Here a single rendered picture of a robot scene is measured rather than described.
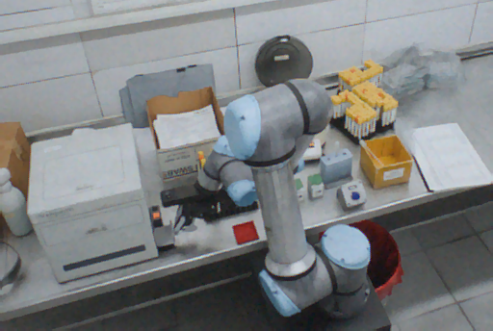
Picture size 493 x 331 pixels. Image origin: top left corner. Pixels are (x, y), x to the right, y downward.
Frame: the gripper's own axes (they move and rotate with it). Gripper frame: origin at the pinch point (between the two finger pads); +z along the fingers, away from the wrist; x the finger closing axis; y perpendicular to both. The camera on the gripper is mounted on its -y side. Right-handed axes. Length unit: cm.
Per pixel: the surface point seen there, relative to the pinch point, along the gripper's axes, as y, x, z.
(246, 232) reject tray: 20.0, -3.9, -6.3
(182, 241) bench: 3.7, -1.0, 3.3
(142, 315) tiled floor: 28, 36, 90
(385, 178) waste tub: 60, -1, -34
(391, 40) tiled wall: 81, 60, -59
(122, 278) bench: -11.9, -8.0, 12.3
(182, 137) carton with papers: 6.9, 38.4, -6.0
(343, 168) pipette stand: 49, 7, -29
